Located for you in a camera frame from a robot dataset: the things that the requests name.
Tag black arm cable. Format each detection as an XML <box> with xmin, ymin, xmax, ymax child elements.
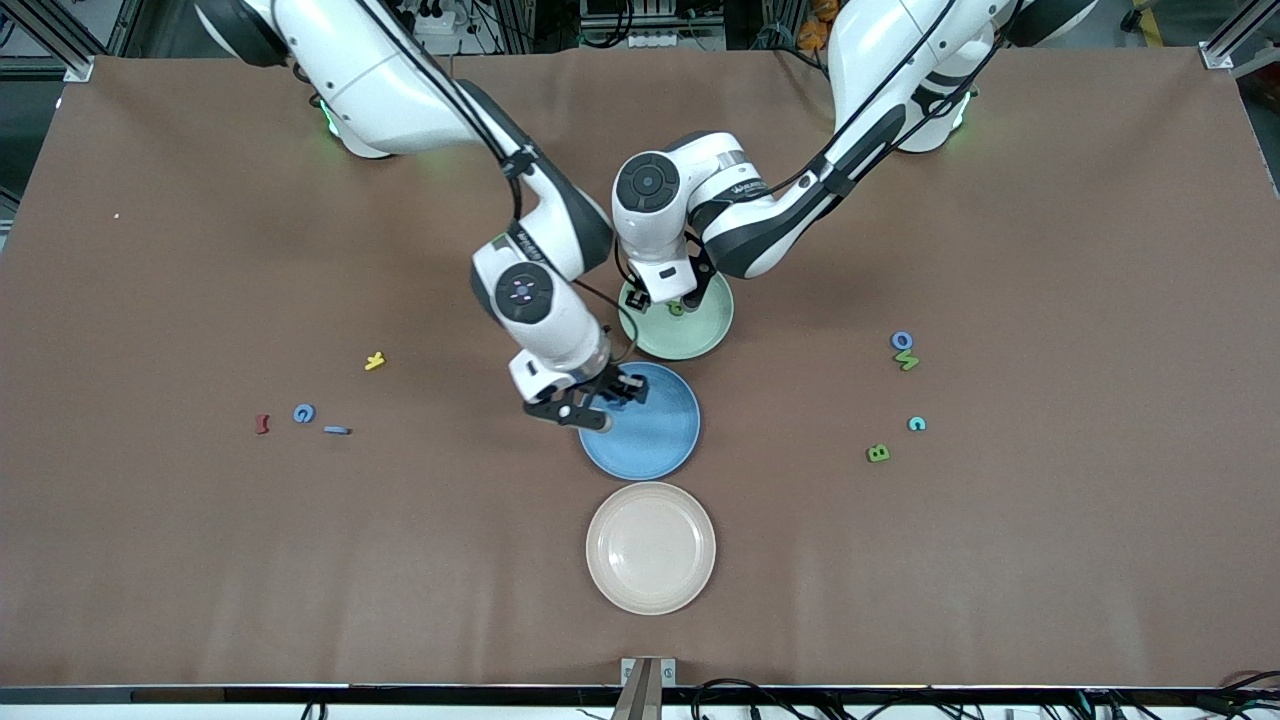
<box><xmin>612</xmin><ymin>0</ymin><xmax>1001</xmax><ymax>346</ymax></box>
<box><xmin>345</xmin><ymin>0</ymin><xmax>631</xmax><ymax>366</ymax></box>

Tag grey metal camera mount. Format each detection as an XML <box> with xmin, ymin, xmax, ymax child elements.
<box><xmin>612</xmin><ymin>656</ymin><xmax>677</xmax><ymax>720</ymax></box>

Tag aluminium frame profile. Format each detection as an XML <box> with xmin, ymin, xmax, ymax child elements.
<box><xmin>0</xmin><ymin>0</ymin><xmax>96</xmax><ymax>83</ymax></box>
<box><xmin>1200</xmin><ymin>0</ymin><xmax>1280</xmax><ymax>73</ymax></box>

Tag pale green round plate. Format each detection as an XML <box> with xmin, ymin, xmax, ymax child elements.
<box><xmin>618</xmin><ymin>275</ymin><xmax>735</xmax><ymax>361</ymax></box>

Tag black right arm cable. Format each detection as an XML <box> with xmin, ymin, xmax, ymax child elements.
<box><xmin>345</xmin><ymin>0</ymin><xmax>631</xmax><ymax>366</ymax></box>

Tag beige round plate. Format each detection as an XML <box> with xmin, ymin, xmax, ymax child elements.
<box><xmin>586</xmin><ymin>482</ymin><xmax>717</xmax><ymax>615</ymax></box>

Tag orange snack bags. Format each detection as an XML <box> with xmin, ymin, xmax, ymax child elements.
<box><xmin>797</xmin><ymin>0</ymin><xmax>837</xmax><ymax>51</ymax></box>

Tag blue round plate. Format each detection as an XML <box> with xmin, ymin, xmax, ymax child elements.
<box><xmin>580</xmin><ymin>362</ymin><xmax>701</xmax><ymax>481</ymax></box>

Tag brown table cover sheet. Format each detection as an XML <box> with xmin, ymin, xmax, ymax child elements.
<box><xmin>0</xmin><ymin>50</ymin><xmax>1280</xmax><ymax>689</ymax></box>

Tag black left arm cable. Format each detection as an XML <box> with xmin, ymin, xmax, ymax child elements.
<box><xmin>612</xmin><ymin>0</ymin><xmax>1001</xmax><ymax>346</ymax></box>

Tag white power strip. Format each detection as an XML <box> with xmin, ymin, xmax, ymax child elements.
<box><xmin>400</xmin><ymin>0</ymin><xmax>459</xmax><ymax>36</ymax></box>

